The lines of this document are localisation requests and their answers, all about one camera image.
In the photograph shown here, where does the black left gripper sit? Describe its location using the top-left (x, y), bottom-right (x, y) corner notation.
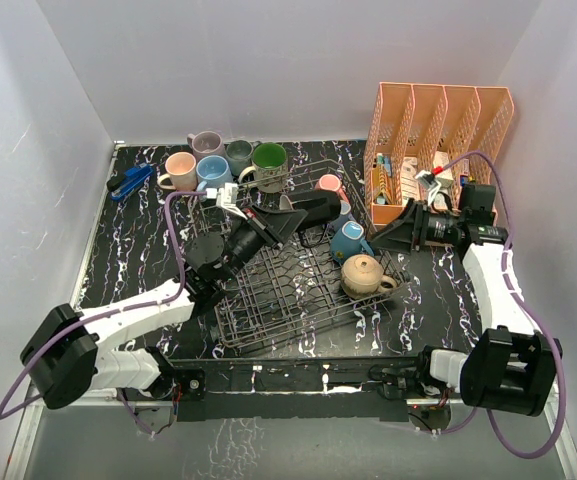
top-left (218, 202), bottom-right (307, 284)

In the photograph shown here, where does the cream scalloped mug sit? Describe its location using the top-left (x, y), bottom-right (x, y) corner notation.
top-left (278, 189), bottom-right (343, 234)

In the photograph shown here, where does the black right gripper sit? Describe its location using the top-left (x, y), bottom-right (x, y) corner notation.
top-left (368, 197), bottom-right (462, 255)

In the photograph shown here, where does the dark grey-green mug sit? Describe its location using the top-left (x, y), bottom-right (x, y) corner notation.
top-left (226, 140), bottom-right (260, 176)

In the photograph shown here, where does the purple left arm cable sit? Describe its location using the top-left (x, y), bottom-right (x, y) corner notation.
top-left (0, 189), bottom-right (209, 436)

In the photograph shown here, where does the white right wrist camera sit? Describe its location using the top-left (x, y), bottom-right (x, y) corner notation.
top-left (415, 170), bottom-right (441, 205)

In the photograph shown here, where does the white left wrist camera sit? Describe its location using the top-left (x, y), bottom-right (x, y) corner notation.
top-left (205, 183), bottom-right (246, 218)

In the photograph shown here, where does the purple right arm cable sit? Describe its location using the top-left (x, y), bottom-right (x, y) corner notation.
top-left (435, 150), bottom-right (567, 459)

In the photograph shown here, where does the light blue mug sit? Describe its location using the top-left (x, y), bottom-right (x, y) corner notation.
top-left (196, 155), bottom-right (233, 192)

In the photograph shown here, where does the orange plastic file organizer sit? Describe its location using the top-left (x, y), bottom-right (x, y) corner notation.
top-left (363, 82), bottom-right (514, 228)

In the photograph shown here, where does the teal floral mug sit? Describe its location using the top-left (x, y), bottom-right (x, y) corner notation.
top-left (330, 220), bottom-right (375, 265)

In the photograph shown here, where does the grey wire dish rack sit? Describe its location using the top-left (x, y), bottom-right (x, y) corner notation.
top-left (188, 159), bottom-right (411, 354)

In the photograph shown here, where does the white mug green inside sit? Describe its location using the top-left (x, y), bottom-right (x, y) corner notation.
top-left (238, 142), bottom-right (288, 194)

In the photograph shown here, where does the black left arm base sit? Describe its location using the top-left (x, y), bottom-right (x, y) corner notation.
top-left (140, 357), bottom-right (206, 403)

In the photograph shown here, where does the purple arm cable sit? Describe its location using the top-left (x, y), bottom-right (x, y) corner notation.
top-left (0, 189), bottom-right (209, 436)
top-left (435, 150), bottom-right (567, 459)

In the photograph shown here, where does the blue stapler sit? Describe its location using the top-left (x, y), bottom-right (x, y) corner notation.
top-left (106, 163), bottom-right (155, 202)

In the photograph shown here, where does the lilac mug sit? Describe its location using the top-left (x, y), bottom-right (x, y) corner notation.
top-left (187, 131), bottom-right (226, 162)

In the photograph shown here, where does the tan brown mug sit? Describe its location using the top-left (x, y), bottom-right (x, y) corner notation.
top-left (341, 254), bottom-right (400, 300)

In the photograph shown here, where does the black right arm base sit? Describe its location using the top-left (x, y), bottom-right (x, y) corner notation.
top-left (368, 347), bottom-right (451, 407)

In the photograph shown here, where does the peach pink speckled mug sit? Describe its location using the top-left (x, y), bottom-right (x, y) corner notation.
top-left (157, 152), bottom-right (198, 192)

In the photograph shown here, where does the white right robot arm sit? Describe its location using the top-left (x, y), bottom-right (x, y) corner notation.
top-left (369, 183), bottom-right (562, 416)

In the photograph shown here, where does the small grey-blue heart mug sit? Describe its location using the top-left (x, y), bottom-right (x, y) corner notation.
top-left (330, 200), bottom-right (354, 232)

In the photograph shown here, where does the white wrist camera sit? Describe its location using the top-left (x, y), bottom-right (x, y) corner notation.
top-left (205, 183), bottom-right (246, 218)
top-left (415, 170), bottom-right (441, 205)

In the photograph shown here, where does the aluminium frame rail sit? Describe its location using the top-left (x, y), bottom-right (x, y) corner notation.
top-left (6, 392), bottom-right (577, 479)

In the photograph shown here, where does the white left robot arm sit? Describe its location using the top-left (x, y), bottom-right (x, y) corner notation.
top-left (21, 206), bottom-right (307, 409)

